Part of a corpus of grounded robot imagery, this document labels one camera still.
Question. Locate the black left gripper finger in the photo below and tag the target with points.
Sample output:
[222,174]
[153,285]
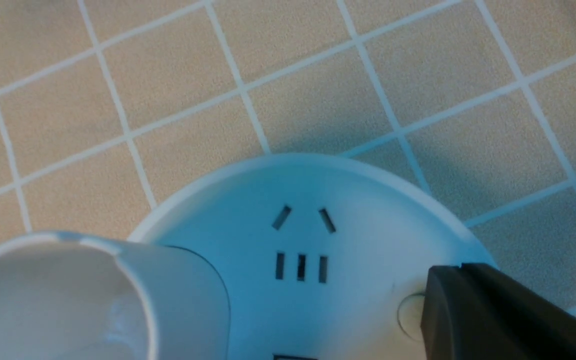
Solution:
[476,312]

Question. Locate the white desk lamp with sockets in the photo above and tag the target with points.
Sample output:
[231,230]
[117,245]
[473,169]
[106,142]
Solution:
[294,256]

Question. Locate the checkered beige tablecloth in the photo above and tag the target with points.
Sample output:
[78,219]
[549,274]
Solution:
[107,107]

